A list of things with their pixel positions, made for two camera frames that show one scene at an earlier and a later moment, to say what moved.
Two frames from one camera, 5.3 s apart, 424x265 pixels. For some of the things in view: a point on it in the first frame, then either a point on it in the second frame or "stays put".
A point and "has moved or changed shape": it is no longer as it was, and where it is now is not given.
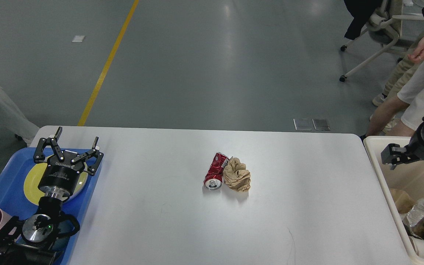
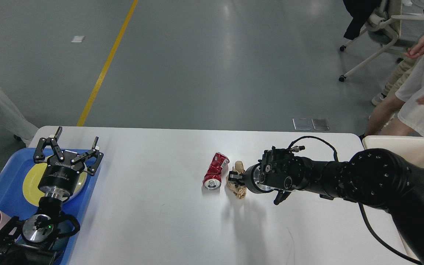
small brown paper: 236,176 has moved or changed shape
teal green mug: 66,226 stays put
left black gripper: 61,176 stays put
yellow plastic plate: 33,179 stays put
